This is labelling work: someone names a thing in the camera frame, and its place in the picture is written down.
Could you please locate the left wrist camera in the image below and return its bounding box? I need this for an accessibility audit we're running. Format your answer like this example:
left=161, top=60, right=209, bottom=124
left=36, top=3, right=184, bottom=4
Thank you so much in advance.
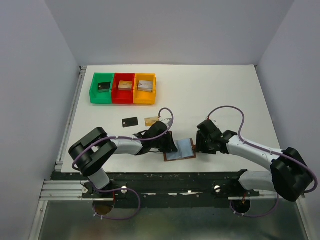
left=160, top=118, right=174, bottom=128

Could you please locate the orange plastic bin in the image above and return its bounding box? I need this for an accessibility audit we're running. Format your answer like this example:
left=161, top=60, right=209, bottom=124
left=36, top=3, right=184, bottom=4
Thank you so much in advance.
left=133, top=73, right=157, bottom=105

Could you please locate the black card stack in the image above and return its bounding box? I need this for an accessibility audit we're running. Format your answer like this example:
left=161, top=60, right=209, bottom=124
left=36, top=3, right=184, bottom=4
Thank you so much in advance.
left=97, top=81, right=111, bottom=93

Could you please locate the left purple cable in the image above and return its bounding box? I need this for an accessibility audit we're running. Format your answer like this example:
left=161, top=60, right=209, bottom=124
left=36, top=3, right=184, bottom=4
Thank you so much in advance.
left=71, top=107, right=175, bottom=221

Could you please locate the red plastic bin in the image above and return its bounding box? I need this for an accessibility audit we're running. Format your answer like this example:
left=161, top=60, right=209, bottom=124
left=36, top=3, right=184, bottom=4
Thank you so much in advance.
left=111, top=73, right=135, bottom=105

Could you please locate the brown leather card holder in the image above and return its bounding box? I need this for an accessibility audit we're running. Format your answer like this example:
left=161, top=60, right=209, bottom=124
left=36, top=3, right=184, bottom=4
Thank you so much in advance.
left=163, top=138, right=197, bottom=162

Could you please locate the gold card stack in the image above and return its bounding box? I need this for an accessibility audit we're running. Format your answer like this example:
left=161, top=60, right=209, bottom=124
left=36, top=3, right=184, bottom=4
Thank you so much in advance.
left=118, top=80, right=132, bottom=91

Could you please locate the purple cable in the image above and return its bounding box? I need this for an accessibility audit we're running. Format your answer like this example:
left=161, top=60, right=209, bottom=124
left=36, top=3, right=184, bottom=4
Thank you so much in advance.
left=207, top=105, right=318, bottom=218
left=71, top=107, right=175, bottom=221

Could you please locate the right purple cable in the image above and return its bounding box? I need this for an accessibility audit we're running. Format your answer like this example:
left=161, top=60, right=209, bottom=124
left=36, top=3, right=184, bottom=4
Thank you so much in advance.
left=207, top=105, right=318, bottom=218

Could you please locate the gold credit card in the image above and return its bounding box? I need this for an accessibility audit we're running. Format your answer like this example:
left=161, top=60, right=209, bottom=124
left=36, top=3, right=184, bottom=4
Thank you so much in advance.
left=144, top=116, right=159, bottom=127

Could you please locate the black credit card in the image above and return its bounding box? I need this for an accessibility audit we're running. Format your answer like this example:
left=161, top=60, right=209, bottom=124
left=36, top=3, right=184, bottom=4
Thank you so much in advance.
left=122, top=117, right=139, bottom=128

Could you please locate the green plastic bin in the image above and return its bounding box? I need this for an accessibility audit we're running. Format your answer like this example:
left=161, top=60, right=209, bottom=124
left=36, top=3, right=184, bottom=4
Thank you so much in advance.
left=89, top=72, right=115, bottom=105

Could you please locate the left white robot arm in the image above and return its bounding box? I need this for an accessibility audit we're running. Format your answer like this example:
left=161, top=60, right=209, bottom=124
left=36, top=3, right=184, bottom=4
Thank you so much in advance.
left=68, top=118, right=178, bottom=198

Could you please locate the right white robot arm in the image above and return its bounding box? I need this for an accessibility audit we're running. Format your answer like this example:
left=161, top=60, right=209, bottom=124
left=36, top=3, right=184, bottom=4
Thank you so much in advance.
left=196, top=119, right=315, bottom=202

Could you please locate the silver card stack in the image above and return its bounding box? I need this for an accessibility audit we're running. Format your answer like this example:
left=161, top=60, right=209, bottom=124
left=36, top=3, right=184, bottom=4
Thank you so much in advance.
left=137, top=80, right=153, bottom=93

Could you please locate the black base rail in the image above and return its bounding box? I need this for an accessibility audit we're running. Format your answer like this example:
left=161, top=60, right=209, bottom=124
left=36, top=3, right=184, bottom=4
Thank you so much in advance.
left=82, top=171, right=261, bottom=210

